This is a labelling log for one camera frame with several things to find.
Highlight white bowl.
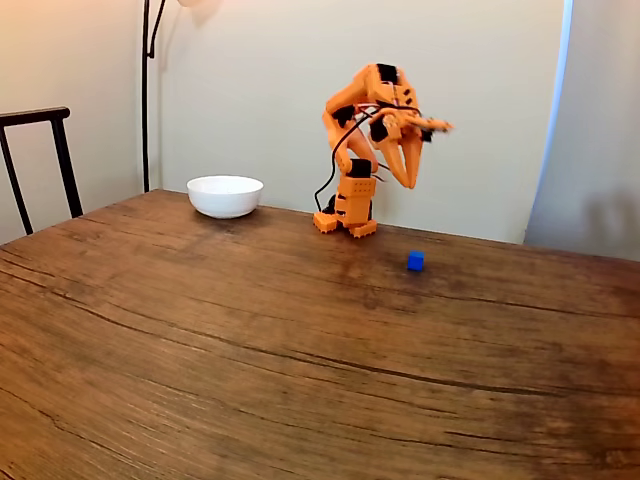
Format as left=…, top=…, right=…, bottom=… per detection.
left=186, top=174, right=265, bottom=220

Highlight black floor lamp pole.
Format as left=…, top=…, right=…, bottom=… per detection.
left=141, top=0, right=169, bottom=194

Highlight black chair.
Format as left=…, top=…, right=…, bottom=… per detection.
left=0, top=106, right=85, bottom=236

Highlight orange camera bracket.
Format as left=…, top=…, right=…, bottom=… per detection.
left=399, top=113, right=455, bottom=146

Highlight black cable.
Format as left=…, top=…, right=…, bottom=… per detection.
left=312, top=104, right=422, bottom=214

